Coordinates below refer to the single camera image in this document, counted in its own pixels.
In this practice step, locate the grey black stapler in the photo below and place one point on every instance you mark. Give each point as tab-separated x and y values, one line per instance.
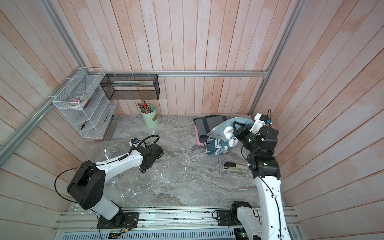
229	166

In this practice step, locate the mint green pencil cup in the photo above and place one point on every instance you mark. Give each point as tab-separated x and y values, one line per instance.
150	116

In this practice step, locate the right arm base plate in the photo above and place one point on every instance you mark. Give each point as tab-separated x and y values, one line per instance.
225	218

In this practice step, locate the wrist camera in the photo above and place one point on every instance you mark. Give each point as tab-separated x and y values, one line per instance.
260	121
134	142

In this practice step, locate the black mesh wall basket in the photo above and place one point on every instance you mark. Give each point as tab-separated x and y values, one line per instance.
131	87

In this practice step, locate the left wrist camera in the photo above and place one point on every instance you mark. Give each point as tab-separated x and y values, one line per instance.
134	142

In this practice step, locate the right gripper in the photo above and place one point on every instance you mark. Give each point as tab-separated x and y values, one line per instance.
242	134

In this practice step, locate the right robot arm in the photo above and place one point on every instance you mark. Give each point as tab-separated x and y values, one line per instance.
271	224

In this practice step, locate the aluminium frame rail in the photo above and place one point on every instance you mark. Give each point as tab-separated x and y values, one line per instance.
194	74

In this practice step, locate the white wire mesh shelf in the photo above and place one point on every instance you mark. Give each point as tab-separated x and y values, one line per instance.
98	111

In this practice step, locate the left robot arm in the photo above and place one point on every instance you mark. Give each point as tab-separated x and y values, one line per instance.
87	185

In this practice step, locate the dark blue blanket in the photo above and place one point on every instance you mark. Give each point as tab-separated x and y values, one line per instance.
206	124

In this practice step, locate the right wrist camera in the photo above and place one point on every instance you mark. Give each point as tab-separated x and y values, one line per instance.
260	121

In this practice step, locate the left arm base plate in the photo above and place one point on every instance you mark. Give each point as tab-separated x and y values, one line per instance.
126	220

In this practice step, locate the tape roll on shelf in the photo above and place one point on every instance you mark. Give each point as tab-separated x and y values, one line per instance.
77	102

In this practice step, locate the coloured pencils in cup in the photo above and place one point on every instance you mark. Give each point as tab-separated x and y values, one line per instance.
144	107

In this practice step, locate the pink fleece blanket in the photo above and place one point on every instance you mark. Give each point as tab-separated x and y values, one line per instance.
198	139

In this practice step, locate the teal blanket with white clouds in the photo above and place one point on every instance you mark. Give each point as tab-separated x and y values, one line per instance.
221	138

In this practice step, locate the clear plastic vacuum bag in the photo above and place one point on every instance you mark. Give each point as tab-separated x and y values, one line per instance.
157	187

